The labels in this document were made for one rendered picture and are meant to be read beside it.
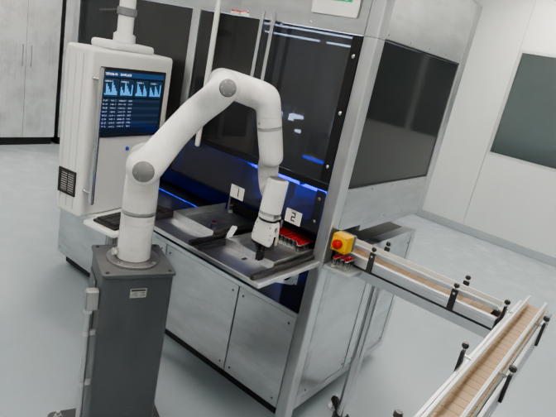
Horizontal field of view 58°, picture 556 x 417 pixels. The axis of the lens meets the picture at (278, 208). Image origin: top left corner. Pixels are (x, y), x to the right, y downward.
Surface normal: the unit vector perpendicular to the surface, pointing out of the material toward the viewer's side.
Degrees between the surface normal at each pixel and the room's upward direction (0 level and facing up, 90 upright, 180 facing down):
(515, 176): 90
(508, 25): 90
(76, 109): 90
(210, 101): 120
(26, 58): 90
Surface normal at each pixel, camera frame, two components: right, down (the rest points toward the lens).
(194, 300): -0.62, 0.11
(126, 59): 0.84, 0.31
